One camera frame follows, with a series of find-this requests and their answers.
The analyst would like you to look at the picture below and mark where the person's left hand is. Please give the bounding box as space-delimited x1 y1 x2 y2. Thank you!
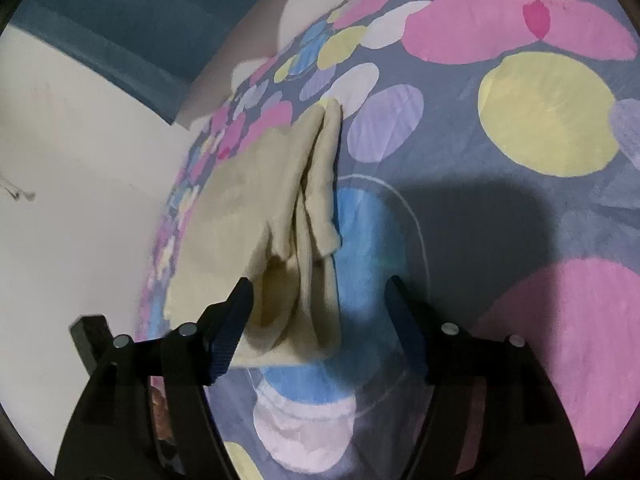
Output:
150 387 174 444

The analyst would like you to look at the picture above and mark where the blue curtain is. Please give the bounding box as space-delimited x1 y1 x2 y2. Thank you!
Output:
11 0 258 122

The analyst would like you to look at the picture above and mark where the beige knit sweater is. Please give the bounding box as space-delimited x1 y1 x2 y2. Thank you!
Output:
165 99 342 367

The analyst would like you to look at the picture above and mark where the colourful polka dot bedspread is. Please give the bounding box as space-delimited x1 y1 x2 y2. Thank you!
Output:
137 0 639 479

